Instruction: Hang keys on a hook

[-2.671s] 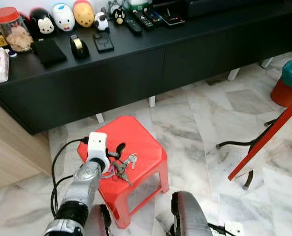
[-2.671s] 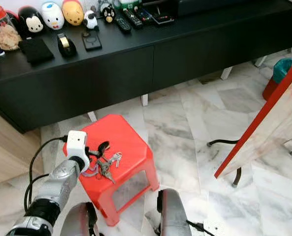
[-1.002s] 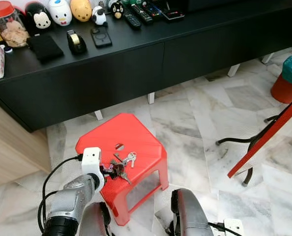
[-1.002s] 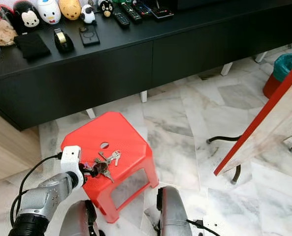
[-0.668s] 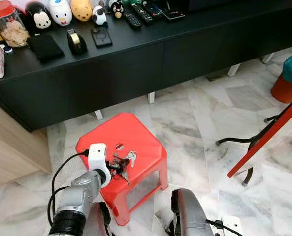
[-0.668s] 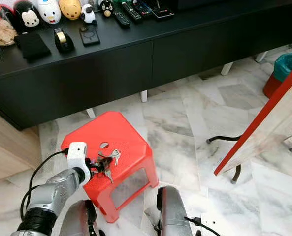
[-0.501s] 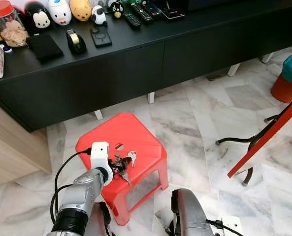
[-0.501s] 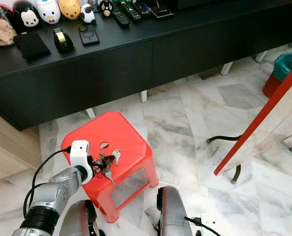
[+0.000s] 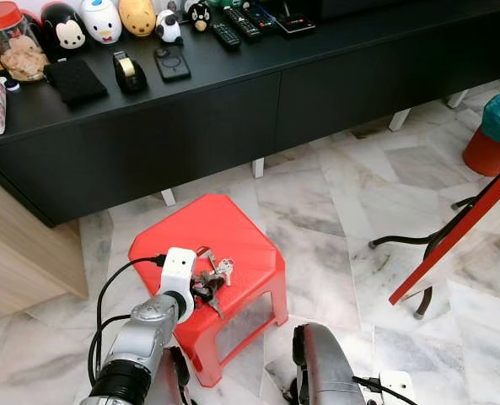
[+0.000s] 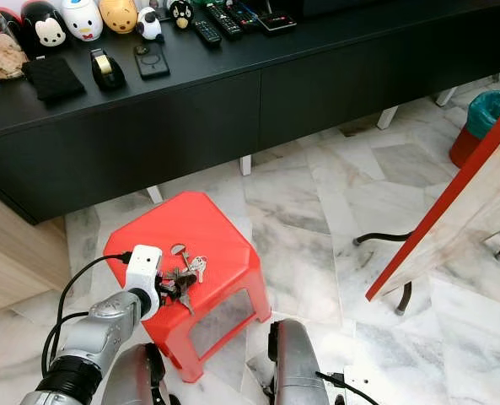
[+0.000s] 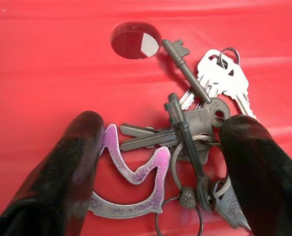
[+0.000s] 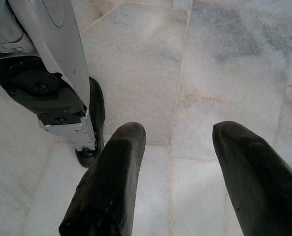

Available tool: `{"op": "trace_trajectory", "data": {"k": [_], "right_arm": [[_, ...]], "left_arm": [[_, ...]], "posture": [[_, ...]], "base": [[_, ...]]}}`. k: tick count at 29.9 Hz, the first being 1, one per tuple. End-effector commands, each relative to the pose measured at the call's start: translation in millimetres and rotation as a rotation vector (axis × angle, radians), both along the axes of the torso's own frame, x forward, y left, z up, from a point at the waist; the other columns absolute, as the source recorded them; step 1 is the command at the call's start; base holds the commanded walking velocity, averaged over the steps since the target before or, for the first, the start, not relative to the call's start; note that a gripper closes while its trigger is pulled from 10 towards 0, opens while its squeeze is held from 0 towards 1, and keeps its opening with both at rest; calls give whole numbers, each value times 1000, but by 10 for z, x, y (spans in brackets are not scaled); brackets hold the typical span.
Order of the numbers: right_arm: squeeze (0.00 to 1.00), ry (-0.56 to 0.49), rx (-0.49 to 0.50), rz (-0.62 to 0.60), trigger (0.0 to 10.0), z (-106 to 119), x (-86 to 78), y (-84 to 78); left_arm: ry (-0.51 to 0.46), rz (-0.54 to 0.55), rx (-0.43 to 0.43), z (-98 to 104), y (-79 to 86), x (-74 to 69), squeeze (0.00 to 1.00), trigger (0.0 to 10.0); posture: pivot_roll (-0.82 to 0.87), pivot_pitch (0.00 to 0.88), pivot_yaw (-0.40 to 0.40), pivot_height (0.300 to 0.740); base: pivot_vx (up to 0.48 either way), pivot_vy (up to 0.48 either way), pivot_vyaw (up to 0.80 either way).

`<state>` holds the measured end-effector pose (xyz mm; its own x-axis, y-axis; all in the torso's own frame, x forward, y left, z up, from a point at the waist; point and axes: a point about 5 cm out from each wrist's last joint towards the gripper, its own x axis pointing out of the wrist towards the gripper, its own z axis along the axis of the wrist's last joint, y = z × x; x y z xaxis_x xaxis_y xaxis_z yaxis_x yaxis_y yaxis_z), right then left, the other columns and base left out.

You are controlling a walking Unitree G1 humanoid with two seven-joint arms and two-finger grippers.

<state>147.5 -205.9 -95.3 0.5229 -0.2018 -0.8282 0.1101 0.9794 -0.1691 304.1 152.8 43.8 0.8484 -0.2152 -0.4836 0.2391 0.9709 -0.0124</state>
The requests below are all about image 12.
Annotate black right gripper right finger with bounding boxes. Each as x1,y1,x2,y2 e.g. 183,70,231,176
212,119,292,236

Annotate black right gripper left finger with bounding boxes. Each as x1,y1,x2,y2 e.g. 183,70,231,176
59,121,147,236

